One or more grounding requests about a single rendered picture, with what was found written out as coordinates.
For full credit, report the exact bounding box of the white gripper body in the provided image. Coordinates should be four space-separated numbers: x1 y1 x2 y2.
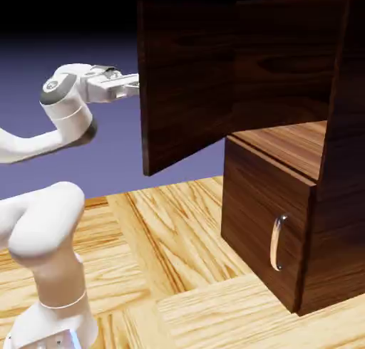
86 74 128 104

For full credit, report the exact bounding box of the dark wood handled door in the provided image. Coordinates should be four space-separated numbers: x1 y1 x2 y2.
136 0 238 177

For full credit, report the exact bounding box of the dark wood cabinet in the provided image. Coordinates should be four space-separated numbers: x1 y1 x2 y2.
220 0 365 318

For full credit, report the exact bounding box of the curved silver door handle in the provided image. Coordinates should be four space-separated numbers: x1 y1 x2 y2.
269 213 289 272

